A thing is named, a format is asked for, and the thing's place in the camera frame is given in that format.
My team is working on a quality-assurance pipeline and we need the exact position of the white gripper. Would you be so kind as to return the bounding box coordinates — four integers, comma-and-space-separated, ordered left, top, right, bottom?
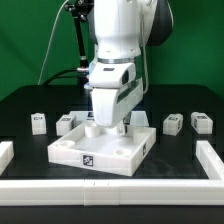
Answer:
89, 62, 143, 135

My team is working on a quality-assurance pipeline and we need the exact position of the white square tabletop tray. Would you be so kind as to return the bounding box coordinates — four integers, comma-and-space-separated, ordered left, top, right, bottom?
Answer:
48, 121, 156, 176

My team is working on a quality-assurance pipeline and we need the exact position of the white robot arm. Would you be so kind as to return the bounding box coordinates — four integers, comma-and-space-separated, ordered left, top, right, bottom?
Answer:
89, 0, 173, 135

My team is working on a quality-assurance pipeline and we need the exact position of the white fiducial marker sheet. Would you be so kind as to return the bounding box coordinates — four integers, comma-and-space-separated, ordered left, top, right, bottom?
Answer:
69, 111, 149, 127

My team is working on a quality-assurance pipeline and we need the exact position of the white U-shaped obstacle fence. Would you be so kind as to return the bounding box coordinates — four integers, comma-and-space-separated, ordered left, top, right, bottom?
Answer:
0, 141, 224, 206

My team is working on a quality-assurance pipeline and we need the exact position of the black cable bundle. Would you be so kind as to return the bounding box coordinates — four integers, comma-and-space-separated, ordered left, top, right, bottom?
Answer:
43, 68, 90, 87

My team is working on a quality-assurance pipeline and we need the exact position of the white cable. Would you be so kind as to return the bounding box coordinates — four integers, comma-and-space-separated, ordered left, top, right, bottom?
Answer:
37, 0, 71, 86

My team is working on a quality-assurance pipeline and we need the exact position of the black camera stand pole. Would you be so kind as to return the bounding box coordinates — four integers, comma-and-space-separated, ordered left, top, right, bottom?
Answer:
65, 0, 94, 85

